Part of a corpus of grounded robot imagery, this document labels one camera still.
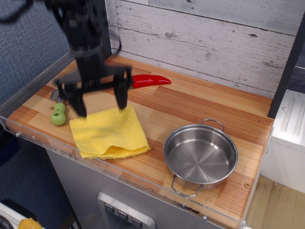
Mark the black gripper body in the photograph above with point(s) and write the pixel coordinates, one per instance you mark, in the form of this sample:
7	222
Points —
92	74

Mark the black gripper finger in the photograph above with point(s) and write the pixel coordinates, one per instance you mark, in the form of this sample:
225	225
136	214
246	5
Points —
75	99
121	90

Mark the red toy chili pepper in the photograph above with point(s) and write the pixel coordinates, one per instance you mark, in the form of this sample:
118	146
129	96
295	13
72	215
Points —
144	80

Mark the yellow cloth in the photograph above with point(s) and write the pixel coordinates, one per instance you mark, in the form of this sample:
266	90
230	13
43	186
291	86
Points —
109	134

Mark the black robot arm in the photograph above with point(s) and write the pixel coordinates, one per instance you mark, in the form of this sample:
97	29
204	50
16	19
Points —
84	23

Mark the clear acrylic table guard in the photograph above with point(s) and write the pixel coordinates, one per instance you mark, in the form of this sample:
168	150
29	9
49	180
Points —
160	110

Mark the grey toy fridge cabinet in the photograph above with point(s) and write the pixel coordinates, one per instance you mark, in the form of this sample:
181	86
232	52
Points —
82	184

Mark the stainless steel pot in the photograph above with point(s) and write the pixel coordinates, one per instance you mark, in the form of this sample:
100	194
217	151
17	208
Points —
200	157

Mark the silver dispenser button panel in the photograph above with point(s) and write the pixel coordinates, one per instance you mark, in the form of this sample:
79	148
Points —
118	215

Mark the yellow object bottom left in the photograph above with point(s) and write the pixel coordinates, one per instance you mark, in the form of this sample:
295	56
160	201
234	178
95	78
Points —
29	224

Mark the white side cabinet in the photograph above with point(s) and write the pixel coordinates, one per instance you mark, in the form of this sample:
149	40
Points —
284	159

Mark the green handled toy spatula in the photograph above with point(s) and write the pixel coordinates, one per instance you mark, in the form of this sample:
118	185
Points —
58	117

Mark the dark left frame post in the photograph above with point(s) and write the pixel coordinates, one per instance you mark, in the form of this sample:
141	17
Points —
98	15

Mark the dark frame post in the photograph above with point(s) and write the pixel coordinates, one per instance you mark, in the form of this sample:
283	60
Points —
98	15
288	70

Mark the dark right frame post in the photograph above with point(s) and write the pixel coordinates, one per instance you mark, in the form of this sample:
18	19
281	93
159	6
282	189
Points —
288	70

